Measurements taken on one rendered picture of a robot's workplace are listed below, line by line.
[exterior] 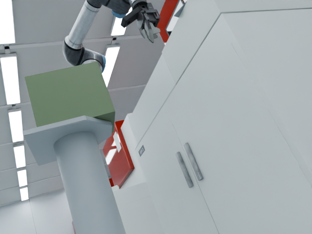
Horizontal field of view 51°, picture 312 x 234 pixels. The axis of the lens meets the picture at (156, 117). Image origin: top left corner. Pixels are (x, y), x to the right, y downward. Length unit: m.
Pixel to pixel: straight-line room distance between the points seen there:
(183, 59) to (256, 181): 0.47
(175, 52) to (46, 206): 8.33
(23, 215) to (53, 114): 8.08
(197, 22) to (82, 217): 0.73
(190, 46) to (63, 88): 0.50
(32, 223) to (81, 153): 8.03
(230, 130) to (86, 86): 0.58
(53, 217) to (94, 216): 8.08
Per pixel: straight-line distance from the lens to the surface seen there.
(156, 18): 1.47
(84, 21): 1.68
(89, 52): 1.84
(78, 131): 1.22
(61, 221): 9.20
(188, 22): 1.08
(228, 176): 1.03
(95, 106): 1.22
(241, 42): 0.91
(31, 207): 9.28
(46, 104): 1.24
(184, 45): 1.11
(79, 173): 1.18
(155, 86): 1.34
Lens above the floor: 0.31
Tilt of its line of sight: 22 degrees up
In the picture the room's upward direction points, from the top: 22 degrees counter-clockwise
